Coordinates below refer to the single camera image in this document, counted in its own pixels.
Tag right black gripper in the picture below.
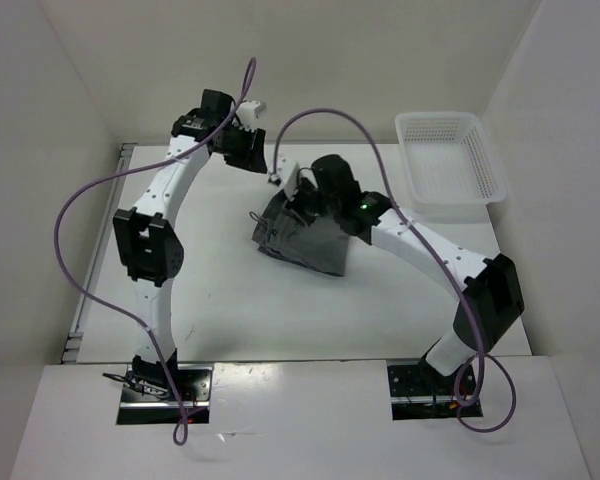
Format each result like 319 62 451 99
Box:
277 172 340 226

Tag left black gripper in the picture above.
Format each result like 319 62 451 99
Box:
215 123 268 175

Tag grey shorts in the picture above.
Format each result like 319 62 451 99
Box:
249 192 350 277

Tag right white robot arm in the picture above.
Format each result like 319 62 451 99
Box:
274 155 524 393

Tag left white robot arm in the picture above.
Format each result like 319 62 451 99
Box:
113 89 267 400

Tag white plastic basket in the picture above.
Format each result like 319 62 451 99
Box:
394 111 507 210

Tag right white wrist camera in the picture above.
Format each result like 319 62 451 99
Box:
268 157 301 201

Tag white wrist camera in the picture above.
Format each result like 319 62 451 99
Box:
236 101 267 125
268 157 301 201

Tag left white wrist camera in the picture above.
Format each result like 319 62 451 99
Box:
236 101 267 125

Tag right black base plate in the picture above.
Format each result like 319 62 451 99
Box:
387 359 483 421

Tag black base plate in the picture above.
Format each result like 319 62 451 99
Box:
387 359 483 421
108 365 213 426

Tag aluminium table edge rail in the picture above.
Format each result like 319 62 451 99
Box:
59 142 137 364

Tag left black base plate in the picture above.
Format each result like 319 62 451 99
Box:
108 365 213 426

